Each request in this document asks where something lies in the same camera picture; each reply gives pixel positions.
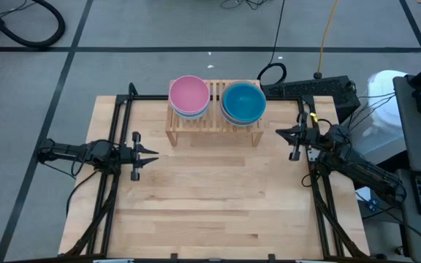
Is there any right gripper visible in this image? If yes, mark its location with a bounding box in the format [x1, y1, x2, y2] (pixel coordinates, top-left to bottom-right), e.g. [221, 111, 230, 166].
[275, 113, 329, 162]

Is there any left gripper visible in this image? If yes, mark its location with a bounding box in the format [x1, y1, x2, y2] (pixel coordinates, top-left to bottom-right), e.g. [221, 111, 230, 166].
[117, 131, 160, 183]

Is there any blue translucent plastic bowl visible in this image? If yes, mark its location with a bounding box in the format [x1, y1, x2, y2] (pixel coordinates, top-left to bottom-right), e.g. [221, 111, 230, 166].
[220, 80, 268, 128]

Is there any orange translucent plastic bowl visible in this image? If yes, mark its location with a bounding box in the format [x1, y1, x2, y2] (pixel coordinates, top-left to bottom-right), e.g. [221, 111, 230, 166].
[220, 80, 268, 126]

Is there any blue opaque bowl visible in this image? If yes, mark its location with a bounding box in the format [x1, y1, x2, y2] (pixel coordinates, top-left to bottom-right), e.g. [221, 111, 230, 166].
[172, 105, 209, 119]

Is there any pink ribbed bowl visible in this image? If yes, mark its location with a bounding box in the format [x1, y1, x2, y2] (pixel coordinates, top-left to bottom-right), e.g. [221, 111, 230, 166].
[168, 75, 211, 113]

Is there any wooden slatted shelf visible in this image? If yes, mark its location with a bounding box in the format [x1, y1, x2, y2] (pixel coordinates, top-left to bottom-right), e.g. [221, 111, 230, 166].
[164, 79, 265, 148]

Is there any white trash bin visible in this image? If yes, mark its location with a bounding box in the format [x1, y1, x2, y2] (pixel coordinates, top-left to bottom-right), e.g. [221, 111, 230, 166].
[349, 69, 409, 165]

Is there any black aluminium table frame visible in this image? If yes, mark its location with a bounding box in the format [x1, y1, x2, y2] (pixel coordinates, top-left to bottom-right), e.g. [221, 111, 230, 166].
[58, 82, 371, 263]

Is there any yellow cable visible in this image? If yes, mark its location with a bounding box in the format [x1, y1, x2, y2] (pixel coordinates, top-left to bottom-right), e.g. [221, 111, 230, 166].
[313, 0, 340, 80]

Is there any black hanging cable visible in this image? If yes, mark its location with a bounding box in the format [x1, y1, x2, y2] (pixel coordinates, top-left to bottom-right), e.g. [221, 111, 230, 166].
[256, 0, 288, 85]

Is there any black vacuum hose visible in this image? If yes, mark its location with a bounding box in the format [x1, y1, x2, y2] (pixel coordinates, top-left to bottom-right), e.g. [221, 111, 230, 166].
[0, 0, 67, 49]

